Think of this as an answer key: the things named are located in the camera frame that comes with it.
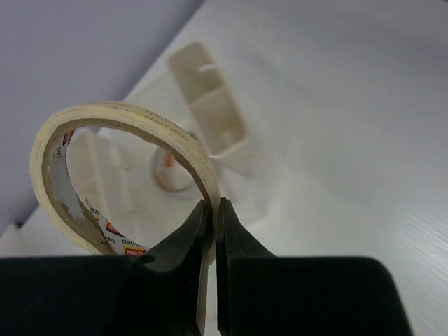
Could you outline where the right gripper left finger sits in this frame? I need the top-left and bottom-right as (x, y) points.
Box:
(1, 202), (207, 335)

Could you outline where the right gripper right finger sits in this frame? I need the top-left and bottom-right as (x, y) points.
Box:
(216, 199), (412, 335)

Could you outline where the clear tape roll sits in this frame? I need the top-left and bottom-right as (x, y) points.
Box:
(151, 148), (195, 193)

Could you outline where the beige masking tape roll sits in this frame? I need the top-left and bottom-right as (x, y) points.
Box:
(29, 100), (222, 267)

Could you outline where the white perforated storage basket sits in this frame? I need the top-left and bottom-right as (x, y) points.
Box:
(66, 128), (278, 256)

